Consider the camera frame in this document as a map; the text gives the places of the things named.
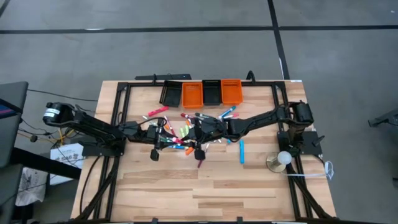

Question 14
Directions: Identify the white cable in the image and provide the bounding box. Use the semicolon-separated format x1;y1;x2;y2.
281;160;335;181

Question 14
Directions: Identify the yellow floor cable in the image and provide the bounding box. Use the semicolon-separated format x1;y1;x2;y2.
57;128;76;146

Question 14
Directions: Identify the black tripod leg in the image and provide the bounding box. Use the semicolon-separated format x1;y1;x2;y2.
368;108;398;128

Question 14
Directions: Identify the dark grey desk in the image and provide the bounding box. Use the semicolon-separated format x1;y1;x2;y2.
0;81;29;169

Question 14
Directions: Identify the white crumpled paper bag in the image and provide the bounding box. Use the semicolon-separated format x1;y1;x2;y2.
14;167;49;207

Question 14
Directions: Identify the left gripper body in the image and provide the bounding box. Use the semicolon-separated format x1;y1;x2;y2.
146;123;167;149

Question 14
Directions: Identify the black cable bundle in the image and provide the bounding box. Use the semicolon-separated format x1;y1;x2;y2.
17;116;60;150

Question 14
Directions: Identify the turquoise white marker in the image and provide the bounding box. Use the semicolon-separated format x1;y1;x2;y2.
218;105;238;121

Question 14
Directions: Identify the plum cap long marker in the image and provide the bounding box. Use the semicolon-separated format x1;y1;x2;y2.
197;142;211;169

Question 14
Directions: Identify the orange plastic mesh basket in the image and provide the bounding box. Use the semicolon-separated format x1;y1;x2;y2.
221;78;244;106
182;82;204;110

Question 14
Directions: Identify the black plastic mesh basket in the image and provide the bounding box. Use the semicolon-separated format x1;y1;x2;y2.
159;80;183;108
201;79;223;106

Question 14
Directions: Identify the white bulb on brass base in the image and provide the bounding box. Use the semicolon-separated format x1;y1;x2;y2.
266;151;293;174

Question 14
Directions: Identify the black metal bar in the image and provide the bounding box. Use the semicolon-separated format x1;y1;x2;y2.
11;146;82;180

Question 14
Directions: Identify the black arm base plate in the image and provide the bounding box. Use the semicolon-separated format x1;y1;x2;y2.
277;129;324;156
81;136;127;157

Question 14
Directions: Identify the long black floor cable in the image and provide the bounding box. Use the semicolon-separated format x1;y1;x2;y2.
27;88;99;103

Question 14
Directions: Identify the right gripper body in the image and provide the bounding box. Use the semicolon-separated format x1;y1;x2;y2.
201;117;229;141

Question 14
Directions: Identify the black power strip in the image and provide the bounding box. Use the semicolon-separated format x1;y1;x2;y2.
134;73;193;81

